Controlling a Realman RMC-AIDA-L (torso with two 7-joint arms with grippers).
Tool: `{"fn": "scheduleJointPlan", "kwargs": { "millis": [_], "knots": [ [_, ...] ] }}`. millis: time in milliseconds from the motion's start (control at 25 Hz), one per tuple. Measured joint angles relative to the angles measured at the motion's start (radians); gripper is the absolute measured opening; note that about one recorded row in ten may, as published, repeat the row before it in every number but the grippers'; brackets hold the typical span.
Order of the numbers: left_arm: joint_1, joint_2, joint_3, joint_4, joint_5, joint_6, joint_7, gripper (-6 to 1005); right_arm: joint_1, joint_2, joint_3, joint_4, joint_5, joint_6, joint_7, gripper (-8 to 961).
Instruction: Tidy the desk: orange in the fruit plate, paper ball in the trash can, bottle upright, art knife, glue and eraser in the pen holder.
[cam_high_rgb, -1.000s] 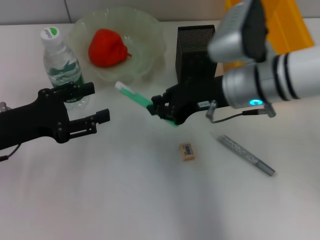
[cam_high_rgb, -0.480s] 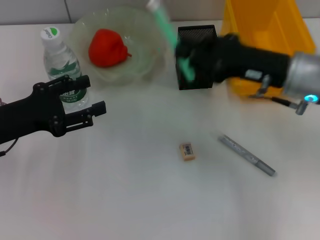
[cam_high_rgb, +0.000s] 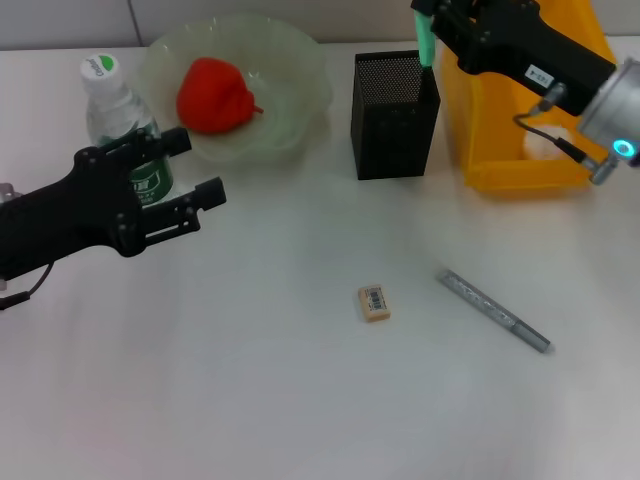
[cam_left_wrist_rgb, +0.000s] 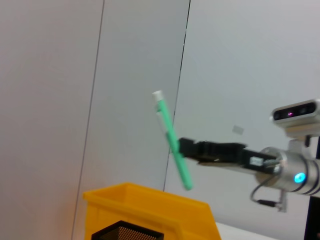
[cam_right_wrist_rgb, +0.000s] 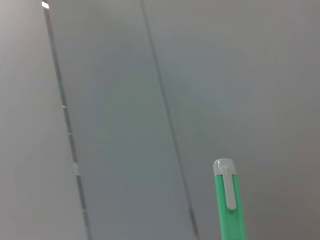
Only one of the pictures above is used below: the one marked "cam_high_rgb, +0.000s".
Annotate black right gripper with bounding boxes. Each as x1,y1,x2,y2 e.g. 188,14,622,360
410,0,617,117

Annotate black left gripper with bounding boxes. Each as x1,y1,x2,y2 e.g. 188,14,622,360
0,127,227,281

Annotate green toothbrush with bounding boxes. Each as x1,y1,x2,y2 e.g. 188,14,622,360
412,12,437,70

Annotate clear green-label water bottle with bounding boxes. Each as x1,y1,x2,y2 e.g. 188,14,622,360
79,52,176,209

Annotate white paper ball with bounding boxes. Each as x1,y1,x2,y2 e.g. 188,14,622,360
522,124,571,160

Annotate black mesh pen holder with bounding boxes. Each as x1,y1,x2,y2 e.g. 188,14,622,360
349,48,443,181

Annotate green glass fruit bowl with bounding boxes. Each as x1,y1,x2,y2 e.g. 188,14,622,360
137,14,334,172

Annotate beige eraser with barcode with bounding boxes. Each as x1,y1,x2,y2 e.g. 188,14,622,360
357,283,393,324

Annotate grey pen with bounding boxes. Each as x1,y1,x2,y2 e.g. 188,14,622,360
434,267,552,354

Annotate yellow plastic bin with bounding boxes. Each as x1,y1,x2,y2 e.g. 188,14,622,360
442,0,619,194

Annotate right gripper cable with plugs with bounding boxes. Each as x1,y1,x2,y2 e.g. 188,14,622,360
513,82,621,187

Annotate gripper cable with plugs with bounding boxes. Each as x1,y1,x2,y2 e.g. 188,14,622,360
513,82,621,187
0,182,54,311

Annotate left gripper cable with plugs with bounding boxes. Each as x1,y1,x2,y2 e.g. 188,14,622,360
0,182,54,311

